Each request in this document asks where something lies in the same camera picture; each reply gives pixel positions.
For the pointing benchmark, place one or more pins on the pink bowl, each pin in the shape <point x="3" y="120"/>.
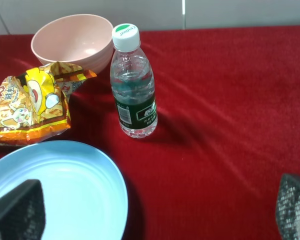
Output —
<point x="81" y="39"/>

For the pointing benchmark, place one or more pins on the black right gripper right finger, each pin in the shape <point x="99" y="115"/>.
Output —
<point x="287" y="211"/>

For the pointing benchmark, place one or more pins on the orange yellow snack bag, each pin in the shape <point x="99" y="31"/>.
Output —
<point x="34" y="106"/>

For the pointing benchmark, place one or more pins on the clear water bottle green label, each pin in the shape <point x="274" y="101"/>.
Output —
<point x="132" y="83"/>

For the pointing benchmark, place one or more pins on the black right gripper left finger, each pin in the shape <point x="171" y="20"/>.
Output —
<point x="22" y="212"/>

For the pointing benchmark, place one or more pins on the light blue plate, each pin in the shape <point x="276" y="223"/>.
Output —
<point x="85" y="195"/>

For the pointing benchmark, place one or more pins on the red velvet tablecloth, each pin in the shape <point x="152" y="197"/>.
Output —
<point x="228" y="128"/>

